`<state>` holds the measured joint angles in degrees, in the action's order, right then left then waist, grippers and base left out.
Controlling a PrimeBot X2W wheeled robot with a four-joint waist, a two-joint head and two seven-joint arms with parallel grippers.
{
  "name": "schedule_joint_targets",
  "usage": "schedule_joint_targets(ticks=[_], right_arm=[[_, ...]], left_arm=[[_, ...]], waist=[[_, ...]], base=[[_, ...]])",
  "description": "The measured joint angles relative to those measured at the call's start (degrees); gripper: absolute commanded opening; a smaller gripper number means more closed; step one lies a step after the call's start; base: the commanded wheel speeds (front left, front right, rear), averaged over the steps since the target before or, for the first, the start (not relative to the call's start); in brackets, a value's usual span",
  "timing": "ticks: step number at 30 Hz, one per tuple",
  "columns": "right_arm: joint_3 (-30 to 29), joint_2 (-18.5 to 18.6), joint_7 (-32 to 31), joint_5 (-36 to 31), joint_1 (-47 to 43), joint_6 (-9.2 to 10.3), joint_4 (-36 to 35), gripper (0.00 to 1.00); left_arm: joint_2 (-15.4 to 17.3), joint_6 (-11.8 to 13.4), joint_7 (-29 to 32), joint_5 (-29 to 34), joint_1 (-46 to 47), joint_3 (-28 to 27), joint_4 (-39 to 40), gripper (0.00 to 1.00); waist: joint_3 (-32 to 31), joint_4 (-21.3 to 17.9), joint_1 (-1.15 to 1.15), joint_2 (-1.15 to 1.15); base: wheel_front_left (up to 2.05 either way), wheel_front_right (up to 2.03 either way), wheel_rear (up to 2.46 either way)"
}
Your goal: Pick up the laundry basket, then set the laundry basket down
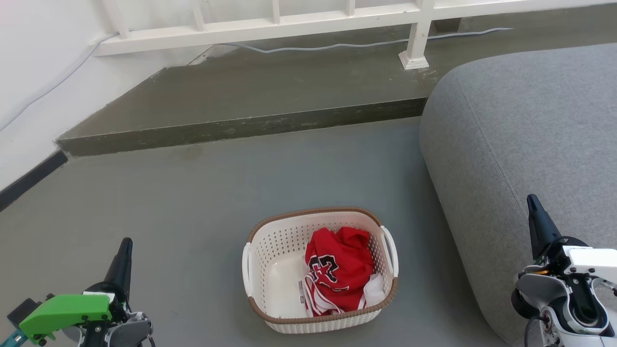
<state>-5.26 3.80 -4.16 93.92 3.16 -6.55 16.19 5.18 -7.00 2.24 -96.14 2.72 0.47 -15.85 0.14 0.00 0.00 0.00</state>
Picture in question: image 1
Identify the black baseboard strip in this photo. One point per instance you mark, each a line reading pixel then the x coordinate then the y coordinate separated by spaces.
pixel 29 180

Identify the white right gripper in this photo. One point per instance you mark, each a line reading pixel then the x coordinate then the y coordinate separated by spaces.
pixel 585 260

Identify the grey fabric sofa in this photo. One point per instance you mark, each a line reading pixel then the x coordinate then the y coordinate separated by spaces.
pixel 520 144

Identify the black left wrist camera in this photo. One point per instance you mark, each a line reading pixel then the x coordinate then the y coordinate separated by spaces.
pixel 23 311

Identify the raised grey concrete step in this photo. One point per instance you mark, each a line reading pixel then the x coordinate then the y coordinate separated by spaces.
pixel 270 89

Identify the white cloth garment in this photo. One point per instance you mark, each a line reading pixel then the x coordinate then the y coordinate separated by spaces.
pixel 373 290

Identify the cream perforated laundry basket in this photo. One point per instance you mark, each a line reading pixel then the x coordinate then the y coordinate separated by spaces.
pixel 277 274

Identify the white wooden railing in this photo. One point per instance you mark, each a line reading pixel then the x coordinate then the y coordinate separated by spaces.
pixel 308 24

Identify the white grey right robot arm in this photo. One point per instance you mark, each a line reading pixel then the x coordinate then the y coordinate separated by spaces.
pixel 569 308

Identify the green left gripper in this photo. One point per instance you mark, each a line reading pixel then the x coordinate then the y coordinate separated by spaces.
pixel 65 313

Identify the red basketball jersey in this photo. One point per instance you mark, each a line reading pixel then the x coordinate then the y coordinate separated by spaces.
pixel 340 270

